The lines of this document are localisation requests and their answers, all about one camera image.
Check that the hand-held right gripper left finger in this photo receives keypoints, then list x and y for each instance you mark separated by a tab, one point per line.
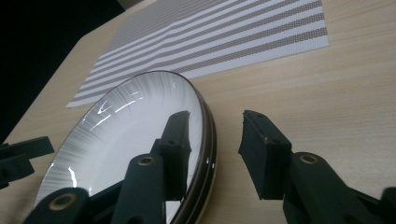
174	155

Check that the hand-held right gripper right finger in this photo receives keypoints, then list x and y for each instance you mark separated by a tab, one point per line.
267	168

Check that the white plate with dark rim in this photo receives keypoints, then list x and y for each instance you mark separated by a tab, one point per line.
118	130
212	143

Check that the grey striped placemat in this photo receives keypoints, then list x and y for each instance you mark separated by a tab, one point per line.
218	37

